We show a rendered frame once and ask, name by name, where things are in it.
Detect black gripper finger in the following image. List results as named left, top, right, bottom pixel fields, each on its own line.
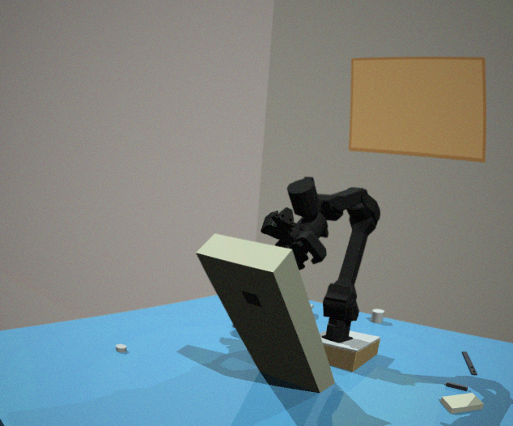
left=282, top=245, right=305, bottom=271

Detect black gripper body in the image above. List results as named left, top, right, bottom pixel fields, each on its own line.
left=275, top=223, right=327, bottom=264

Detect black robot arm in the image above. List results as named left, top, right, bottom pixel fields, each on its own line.
left=261, top=177, right=380, bottom=343

